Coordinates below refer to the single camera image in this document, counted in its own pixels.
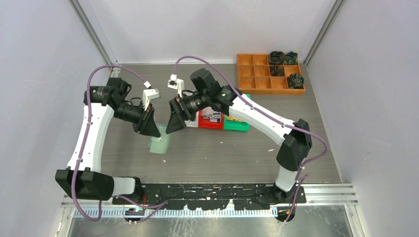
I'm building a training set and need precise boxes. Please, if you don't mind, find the red plastic bin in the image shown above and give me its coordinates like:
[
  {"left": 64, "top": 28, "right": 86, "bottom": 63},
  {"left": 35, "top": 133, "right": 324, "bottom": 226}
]
[{"left": 198, "top": 111, "right": 224, "bottom": 130}]

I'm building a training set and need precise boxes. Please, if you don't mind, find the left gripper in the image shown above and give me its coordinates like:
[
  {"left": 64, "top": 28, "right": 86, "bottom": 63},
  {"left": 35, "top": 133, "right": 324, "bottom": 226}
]
[{"left": 113, "top": 101, "right": 161, "bottom": 137}]

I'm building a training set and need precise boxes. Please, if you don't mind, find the gold cards stack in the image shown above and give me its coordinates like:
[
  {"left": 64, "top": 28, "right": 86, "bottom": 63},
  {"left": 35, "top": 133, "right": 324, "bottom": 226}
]
[{"left": 230, "top": 117, "right": 244, "bottom": 122}]

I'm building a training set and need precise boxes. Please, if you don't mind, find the silver cards stack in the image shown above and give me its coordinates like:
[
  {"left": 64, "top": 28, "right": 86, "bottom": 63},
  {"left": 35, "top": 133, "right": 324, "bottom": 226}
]
[{"left": 202, "top": 108, "right": 223, "bottom": 123}]

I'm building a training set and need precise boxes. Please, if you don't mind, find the green plastic bin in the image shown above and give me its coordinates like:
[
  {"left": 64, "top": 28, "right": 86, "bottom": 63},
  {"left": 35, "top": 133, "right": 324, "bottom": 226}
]
[{"left": 223, "top": 94, "right": 251, "bottom": 132}]

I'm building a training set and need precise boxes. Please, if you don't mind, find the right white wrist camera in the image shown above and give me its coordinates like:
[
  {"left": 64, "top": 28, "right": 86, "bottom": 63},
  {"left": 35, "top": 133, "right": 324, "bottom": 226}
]
[{"left": 168, "top": 74, "right": 185, "bottom": 97}]

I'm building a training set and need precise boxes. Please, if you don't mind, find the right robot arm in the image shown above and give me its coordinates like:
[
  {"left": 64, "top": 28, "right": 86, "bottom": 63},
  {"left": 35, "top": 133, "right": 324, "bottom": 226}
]
[{"left": 166, "top": 68, "right": 312, "bottom": 203}]

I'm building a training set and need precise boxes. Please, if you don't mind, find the dark rolled cloth top-left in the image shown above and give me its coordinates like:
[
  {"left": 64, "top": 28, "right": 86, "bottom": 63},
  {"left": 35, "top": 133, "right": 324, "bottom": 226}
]
[{"left": 268, "top": 51, "right": 286, "bottom": 65}]

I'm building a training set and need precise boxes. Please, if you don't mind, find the green rolled cloth bottom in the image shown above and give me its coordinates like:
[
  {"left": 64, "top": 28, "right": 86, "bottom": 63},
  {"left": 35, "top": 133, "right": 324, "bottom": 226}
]
[{"left": 287, "top": 73, "right": 304, "bottom": 89}]

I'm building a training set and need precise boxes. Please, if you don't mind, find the wooden compartment tray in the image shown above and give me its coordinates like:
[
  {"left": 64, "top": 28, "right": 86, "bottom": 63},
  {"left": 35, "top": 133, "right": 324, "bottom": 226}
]
[{"left": 236, "top": 53, "right": 309, "bottom": 95}]

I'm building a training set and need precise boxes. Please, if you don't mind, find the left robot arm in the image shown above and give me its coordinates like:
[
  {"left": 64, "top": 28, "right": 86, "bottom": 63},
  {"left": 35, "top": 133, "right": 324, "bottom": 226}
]
[{"left": 55, "top": 78, "right": 161, "bottom": 204}]

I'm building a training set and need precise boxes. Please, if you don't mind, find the green rolled cloth top-right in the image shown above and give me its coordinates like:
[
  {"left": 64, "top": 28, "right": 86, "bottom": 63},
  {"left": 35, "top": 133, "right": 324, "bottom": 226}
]
[{"left": 283, "top": 51, "right": 298, "bottom": 65}]

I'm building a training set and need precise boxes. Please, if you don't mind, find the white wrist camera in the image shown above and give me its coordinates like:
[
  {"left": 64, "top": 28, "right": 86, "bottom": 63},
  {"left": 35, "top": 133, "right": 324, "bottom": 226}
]
[
  {"left": 142, "top": 81, "right": 161, "bottom": 111},
  {"left": 168, "top": 74, "right": 185, "bottom": 97}
]

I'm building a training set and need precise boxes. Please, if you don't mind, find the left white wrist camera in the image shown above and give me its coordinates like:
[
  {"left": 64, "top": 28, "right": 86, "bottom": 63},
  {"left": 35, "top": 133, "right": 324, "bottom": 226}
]
[{"left": 142, "top": 81, "right": 161, "bottom": 111}]

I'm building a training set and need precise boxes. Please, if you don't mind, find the white plastic bin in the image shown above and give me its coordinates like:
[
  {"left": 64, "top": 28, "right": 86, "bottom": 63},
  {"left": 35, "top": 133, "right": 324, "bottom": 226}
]
[{"left": 185, "top": 120, "right": 199, "bottom": 128}]

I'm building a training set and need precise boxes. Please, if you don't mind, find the green card holder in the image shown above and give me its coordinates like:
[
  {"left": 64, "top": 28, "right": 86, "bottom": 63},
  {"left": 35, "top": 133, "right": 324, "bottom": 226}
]
[{"left": 148, "top": 124, "right": 171, "bottom": 154}]

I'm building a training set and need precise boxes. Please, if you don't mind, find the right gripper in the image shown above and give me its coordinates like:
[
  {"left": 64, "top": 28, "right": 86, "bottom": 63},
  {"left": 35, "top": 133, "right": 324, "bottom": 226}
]
[{"left": 166, "top": 92, "right": 210, "bottom": 135}]

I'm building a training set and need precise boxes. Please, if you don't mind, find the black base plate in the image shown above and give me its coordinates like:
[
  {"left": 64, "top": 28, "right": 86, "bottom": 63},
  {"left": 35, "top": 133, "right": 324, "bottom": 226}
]
[{"left": 126, "top": 183, "right": 306, "bottom": 211}]

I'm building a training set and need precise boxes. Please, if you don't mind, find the dark rolled cloth middle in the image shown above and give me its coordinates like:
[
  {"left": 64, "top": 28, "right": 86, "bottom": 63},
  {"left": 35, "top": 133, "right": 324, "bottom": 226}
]
[{"left": 269, "top": 65, "right": 285, "bottom": 77}]

